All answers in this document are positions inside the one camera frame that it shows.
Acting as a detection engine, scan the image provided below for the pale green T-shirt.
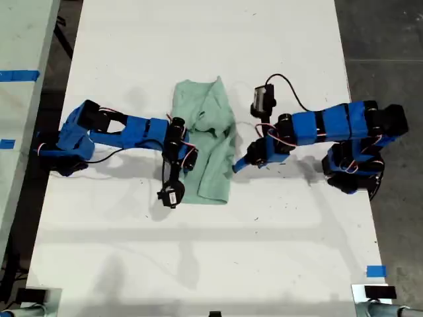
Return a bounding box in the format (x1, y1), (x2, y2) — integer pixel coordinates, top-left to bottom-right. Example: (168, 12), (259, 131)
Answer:
(171, 75), (237, 205)

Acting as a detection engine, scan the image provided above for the square blue tape patch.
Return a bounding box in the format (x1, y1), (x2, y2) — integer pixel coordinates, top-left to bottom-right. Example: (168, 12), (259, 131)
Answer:
(366, 265), (387, 278)

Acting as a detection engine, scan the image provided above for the black stand leg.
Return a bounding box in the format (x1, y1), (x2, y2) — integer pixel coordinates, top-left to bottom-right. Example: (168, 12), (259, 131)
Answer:
(52, 18), (75, 62)

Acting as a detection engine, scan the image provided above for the silver metal plate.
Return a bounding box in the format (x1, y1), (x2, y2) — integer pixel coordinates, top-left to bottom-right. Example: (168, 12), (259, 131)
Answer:
(24, 287), (63, 317)
(350, 283), (391, 317)

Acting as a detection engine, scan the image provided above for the small black box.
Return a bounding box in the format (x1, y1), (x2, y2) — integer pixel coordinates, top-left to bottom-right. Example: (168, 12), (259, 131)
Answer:
(16, 288), (48, 303)
(364, 285), (397, 300)

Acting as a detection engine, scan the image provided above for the long blue tape strip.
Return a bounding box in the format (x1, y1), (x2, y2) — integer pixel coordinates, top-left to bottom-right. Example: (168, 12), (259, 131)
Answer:
(0, 69), (41, 83)

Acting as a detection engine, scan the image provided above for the grey metal pipe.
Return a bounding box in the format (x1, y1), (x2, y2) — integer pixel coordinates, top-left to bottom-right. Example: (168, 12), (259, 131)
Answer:
(356, 300), (423, 317)
(0, 305), (47, 317)

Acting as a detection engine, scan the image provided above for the grey side table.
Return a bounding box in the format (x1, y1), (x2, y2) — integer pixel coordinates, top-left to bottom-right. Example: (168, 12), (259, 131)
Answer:
(0, 0), (62, 262)

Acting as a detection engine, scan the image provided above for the round-mounted black wrist camera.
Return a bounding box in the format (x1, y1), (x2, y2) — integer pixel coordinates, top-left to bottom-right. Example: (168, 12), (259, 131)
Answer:
(157, 180), (186, 209)

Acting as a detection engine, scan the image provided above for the boxy black wrist camera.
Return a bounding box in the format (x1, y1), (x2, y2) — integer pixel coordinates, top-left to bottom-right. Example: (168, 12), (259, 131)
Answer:
(250, 84), (277, 118)

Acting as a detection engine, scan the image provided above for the black cable of boxy camera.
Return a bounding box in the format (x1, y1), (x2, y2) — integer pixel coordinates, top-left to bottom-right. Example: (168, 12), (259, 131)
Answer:
(266, 73), (310, 112)

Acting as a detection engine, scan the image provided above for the black cable of round-mounted camera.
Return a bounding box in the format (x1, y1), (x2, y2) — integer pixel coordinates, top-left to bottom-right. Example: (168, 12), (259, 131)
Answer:
(87, 147), (166, 186)

